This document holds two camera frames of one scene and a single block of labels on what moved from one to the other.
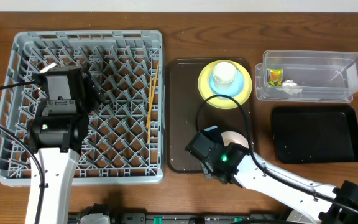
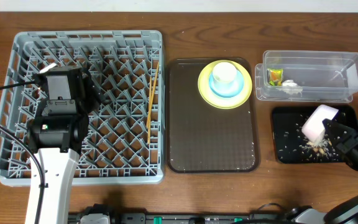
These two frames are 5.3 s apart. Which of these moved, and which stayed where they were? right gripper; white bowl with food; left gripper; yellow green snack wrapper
Moved: white bowl with food; right gripper
Stayed: yellow green snack wrapper; left gripper
